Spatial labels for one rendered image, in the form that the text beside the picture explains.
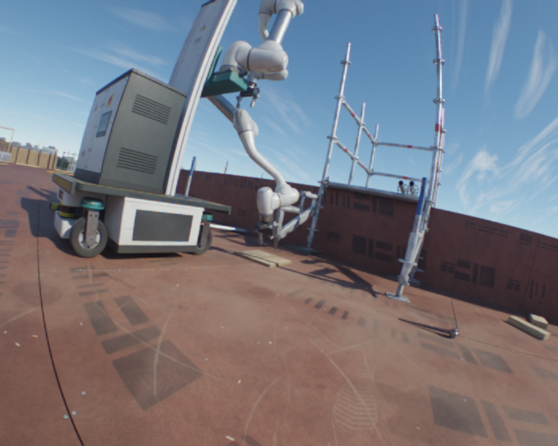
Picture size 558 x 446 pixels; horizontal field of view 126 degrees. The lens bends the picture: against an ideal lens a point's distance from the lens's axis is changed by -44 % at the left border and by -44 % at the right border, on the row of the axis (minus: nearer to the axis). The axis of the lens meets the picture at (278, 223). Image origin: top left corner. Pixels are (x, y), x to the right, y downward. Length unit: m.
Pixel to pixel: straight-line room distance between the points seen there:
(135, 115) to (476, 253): 2.61
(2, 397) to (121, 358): 0.28
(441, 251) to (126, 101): 2.50
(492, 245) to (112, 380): 2.55
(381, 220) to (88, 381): 2.43
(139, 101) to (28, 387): 1.08
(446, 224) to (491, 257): 0.54
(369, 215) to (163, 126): 2.00
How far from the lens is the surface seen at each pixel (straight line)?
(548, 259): 2.71
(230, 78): 1.50
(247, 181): 3.44
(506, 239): 2.54
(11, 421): 0.51
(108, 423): 0.48
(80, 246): 1.18
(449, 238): 2.45
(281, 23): 1.85
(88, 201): 1.12
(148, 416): 0.49
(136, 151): 1.19
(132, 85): 1.21
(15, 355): 0.63
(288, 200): 1.60
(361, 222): 2.57
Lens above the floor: 0.38
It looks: 3 degrees down
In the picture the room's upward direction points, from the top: 12 degrees clockwise
